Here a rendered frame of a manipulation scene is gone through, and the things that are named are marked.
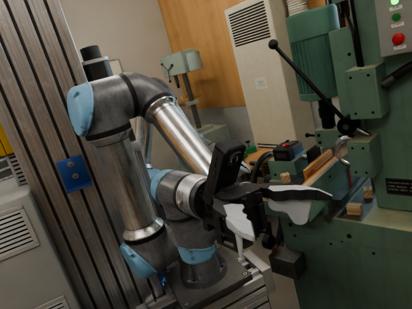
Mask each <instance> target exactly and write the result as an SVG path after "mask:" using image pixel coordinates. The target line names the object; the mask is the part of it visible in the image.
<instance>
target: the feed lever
mask: <svg viewBox="0 0 412 309"><path fill-rule="evenodd" d="M268 46H269V48H270V49H272V50H276V51H277V52H278V53H279V54H280V55H281V56H282V57H283V58H284V60H285V61H286V62H287V63H288V64H289V65H290V66H291V67H292V68H293V69H294V70H295V71H296V72H297V73H298V74H299V75H300V76H301V77H302V78H303V80H304V81H305V82H306V83H307V84H308V85H309V86H310V87H311V88H312V89H313V91H314V92H315V93H316V94H317V95H318V96H319V97H320V98H321V99H322V100H323V101H324V102H325V103H326V104H327V105H328V106H329V107H330V108H331V109H332V111H333V112H334V113H335V114H336V115H337V116H338V117H339V118H340V120H339V121H338V123H337V129H338V131H339V132H340V133H341V134H343V135H351V134H353V133H354V132H355V131H357V132H359V133H361V134H362V135H364V136H367V137H369V136H371V135H372V134H371V133H370V132H368V131H366V130H364V129H362V128H360V126H361V121H360V120H351V117H350V114H348V115H346V116H343V115H342V114H341V113H340V112H339V111H338V109H337V108H336V107H335V106H334V105H333V104H332V103H331V102H330V101H329V100H328V99H327V98H326V97H325V95H323V94H322V92H320V90H318V89H317V87H316V86H315V85H314V84H313V83H312V82H311V81H310V80H309V79H308V78H307V76H306V75H305V74H304V73H303V72H302V71H301V70H300V69H299V68H298V67H297V66H296V65H295V64H294V63H293V62H292V61H291V60H290V59H289V58H288V57H287V56H286V55H285V53H284V52H283V51H282V50H281V49H280V48H279V47H278V41H277V40H275V39H272V40H270V41H269V44H268Z"/></svg>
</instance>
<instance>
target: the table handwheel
mask: <svg viewBox="0 0 412 309"><path fill-rule="evenodd" d="M271 153H273V152H272V151H268V152H266V153H264V154H262V155H261V156H260V157H259V158H258V160H257V161H256V163H255V165H254V167H253V171H252V175H251V183H257V179H258V172H259V169H260V167H261V165H262V163H263V162H264V161H265V160H266V159H267V158H269V157H271ZM270 180H271V176H270V175H266V176H265V177H264V182H263V183H269V181H270Z"/></svg>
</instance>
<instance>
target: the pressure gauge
mask: <svg viewBox="0 0 412 309"><path fill-rule="evenodd" d="M261 245H262V247H263V248H265V249H268V250H272V252H274V251H275V237H274V236H273V235H272V236H271V235H267V234H264V236H263V237H262V240H261Z"/></svg>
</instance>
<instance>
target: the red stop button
mask: <svg viewBox="0 0 412 309"><path fill-rule="evenodd" d="M404 40H405V36H404V35H403V34H402V33H397V34H395V35H393V37H392V43H393V44H395V45H400V44H402V43H403V42H404Z"/></svg>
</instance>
